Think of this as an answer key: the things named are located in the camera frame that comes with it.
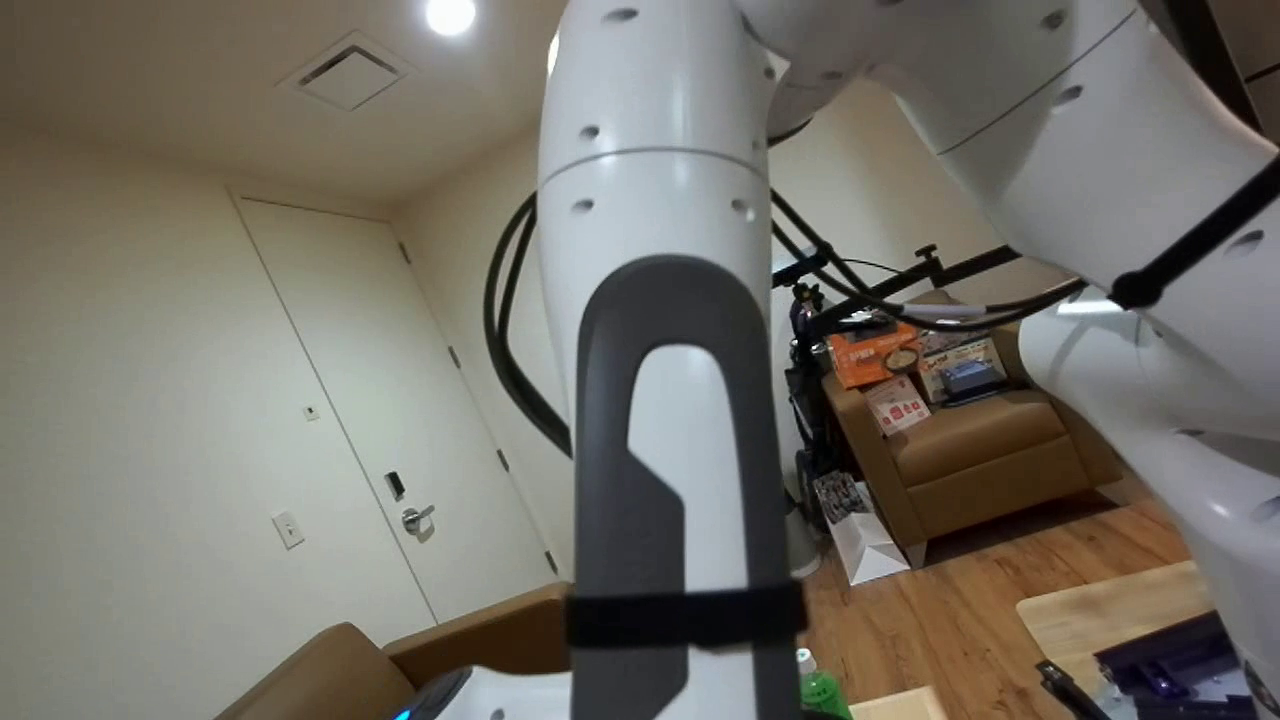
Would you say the black camera boom stand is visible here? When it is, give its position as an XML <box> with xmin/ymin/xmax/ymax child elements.
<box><xmin>772</xmin><ymin>241</ymin><xmax>1031</xmax><ymax>333</ymax></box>

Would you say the round ceiling light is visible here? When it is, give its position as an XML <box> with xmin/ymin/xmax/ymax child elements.
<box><xmin>421</xmin><ymin>0</ymin><xmax>479</xmax><ymax>43</ymax></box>

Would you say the brown cardboard box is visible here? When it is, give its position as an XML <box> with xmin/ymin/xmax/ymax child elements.
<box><xmin>212</xmin><ymin>581</ymin><xmax>580</xmax><ymax>720</ymax></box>

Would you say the white box with red label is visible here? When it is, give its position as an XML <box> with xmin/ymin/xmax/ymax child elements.
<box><xmin>861</xmin><ymin>378</ymin><xmax>937</xmax><ymax>440</ymax></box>

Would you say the white room door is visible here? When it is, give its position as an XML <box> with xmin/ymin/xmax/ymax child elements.
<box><xmin>232</xmin><ymin>195</ymin><xmax>566</xmax><ymax>629</ymax></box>

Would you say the green plastic bottle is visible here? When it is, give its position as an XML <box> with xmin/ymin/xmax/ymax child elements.
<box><xmin>791</xmin><ymin>645</ymin><xmax>857</xmax><ymax>720</ymax></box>

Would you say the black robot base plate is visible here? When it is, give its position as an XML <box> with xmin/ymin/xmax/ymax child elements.
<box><xmin>1038</xmin><ymin>614</ymin><xmax>1261</xmax><ymax>720</ymax></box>

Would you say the square ceiling vent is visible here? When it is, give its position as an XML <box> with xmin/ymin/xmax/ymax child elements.
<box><xmin>279</xmin><ymin>32</ymin><xmax>409</xmax><ymax>117</ymax></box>

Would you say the orange cardboard box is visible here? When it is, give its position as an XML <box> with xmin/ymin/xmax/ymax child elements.
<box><xmin>825</xmin><ymin>326</ymin><xmax>926</xmax><ymax>391</ymax></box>

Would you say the grey printed box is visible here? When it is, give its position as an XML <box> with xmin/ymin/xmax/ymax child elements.
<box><xmin>915</xmin><ymin>333</ymin><xmax>1012</xmax><ymax>408</ymax></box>

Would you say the wooden robot mounting table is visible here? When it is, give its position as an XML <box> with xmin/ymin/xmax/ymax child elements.
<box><xmin>1012</xmin><ymin>557</ymin><xmax>1219</xmax><ymax>720</ymax></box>

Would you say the dark window frame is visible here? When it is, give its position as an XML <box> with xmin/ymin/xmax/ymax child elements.
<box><xmin>1172</xmin><ymin>0</ymin><xmax>1280</xmax><ymax>136</ymax></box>

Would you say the brown leather armchair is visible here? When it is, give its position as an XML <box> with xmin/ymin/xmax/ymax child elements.
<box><xmin>816</xmin><ymin>355</ymin><xmax>1104</xmax><ymax>567</ymax></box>

